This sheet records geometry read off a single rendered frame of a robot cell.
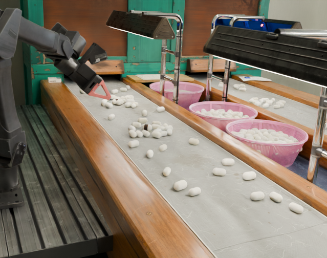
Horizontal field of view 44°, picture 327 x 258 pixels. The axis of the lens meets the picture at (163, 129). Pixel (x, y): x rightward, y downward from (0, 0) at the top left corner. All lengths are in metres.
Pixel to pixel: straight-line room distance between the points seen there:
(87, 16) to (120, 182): 1.32
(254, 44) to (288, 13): 2.90
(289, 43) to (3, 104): 0.66
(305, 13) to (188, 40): 1.80
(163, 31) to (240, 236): 0.80
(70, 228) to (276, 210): 0.46
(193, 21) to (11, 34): 1.47
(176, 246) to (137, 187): 0.24
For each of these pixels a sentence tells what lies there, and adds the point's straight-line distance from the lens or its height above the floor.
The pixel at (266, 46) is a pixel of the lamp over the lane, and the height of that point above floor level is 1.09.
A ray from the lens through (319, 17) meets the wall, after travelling 4.06.
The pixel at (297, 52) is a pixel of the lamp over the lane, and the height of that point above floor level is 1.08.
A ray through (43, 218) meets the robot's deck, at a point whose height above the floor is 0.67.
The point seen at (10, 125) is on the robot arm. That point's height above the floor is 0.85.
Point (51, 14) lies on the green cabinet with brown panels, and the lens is 2.11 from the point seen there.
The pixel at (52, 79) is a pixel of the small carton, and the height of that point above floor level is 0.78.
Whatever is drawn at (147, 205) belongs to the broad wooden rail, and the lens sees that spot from 0.85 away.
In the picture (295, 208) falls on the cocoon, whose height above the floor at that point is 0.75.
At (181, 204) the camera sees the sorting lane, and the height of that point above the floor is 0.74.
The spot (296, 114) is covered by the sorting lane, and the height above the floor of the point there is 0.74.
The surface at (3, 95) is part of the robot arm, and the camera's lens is 1.05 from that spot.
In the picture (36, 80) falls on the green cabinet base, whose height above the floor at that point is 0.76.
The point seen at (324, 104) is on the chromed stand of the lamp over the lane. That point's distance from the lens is 1.01.
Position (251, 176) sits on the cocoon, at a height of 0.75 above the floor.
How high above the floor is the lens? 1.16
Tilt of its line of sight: 17 degrees down
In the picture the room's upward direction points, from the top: 3 degrees clockwise
